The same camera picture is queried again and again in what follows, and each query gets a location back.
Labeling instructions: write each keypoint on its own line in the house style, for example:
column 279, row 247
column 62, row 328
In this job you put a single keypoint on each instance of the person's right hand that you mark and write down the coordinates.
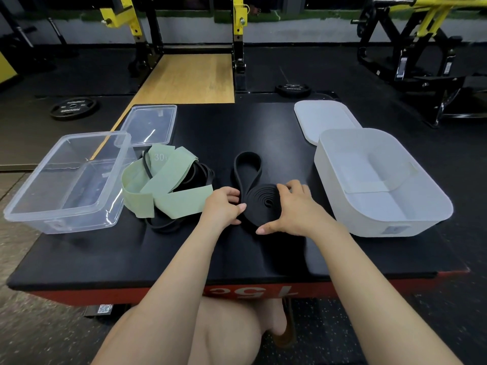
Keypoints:
column 302, row 218

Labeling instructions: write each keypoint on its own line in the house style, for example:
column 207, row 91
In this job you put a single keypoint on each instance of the person's left hand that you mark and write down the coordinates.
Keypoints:
column 222, row 210

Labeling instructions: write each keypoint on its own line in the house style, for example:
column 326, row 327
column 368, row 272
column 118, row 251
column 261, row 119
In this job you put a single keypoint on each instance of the wide black resistance band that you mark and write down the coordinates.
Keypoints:
column 262, row 201

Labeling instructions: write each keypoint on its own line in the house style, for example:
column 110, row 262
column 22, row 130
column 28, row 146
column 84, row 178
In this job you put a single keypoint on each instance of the thin black resistance band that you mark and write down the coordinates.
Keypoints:
column 199, row 174

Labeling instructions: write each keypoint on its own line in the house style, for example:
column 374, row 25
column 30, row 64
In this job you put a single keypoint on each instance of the white plastic bin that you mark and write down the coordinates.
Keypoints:
column 380, row 184

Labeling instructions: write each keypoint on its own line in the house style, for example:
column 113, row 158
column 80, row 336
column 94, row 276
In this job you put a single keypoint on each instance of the clear plastic container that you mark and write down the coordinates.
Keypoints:
column 68, row 184

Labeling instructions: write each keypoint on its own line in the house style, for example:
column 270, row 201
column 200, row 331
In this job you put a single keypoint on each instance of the person's left forearm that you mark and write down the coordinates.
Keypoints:
column 163, row 300

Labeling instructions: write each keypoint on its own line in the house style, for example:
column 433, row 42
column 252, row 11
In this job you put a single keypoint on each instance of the person's right forearm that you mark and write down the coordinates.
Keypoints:
column 380, row 307

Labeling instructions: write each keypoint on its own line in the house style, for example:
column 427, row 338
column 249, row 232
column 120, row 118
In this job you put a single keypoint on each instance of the person's left leg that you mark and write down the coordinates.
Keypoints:
column 236, row 330

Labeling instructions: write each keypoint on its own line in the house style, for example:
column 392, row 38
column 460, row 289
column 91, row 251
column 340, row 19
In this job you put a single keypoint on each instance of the white plastic lid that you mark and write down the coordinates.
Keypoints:
column 325, row 121

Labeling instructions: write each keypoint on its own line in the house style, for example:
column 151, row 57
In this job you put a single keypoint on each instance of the brown sandal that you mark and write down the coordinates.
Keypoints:
column 289, row 326

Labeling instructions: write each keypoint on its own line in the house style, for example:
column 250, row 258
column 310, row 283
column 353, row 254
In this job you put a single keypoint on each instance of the clear plastic lid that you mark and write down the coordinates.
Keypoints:
column 150, row 125

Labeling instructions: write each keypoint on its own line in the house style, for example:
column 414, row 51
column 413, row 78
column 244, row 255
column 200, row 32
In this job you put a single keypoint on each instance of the black plyo platform red side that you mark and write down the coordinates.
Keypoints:
column 114, row 258

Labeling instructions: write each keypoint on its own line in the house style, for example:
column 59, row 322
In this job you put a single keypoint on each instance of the black weight plate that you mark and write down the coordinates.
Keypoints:
column 74, row 108
column 293, row 90

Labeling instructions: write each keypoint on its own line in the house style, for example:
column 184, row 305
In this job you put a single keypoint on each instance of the wooden lifting platform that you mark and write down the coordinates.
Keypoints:
column 190, row 79

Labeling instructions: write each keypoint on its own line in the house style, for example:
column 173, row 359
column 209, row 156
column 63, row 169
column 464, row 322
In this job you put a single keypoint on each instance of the yellow black squat rack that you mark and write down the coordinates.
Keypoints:
column 240, row 18

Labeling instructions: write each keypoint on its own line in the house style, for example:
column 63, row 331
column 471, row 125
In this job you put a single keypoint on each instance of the yellow black exercise machine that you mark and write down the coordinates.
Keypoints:
column 418, row 37

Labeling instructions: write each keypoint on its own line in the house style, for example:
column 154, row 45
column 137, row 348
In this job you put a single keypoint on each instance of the black upright bar holder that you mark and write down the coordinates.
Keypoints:
column 57, row 31

